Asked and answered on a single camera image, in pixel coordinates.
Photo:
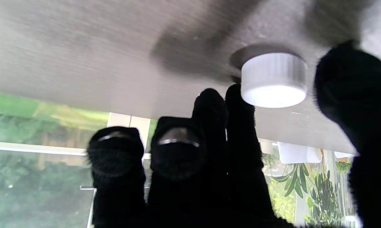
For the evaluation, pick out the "white ribbed bottle cap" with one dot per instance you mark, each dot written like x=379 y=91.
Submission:
x=273 y=76

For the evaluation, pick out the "tall leafy potted tree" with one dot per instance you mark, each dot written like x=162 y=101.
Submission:
x=325 y=199

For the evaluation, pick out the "small bush in orange pot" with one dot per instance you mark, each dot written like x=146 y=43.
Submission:
x=343 y=167

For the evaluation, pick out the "small flowering plant white pot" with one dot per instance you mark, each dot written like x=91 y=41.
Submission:
x=268 y=158

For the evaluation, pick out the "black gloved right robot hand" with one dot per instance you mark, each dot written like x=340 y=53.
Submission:
x=184 y=196

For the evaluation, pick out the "broad-leaf green plant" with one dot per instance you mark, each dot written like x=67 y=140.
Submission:
x=293 y=179

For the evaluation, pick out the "white rectangular planter box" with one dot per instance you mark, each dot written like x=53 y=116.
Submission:
x=296 y=153

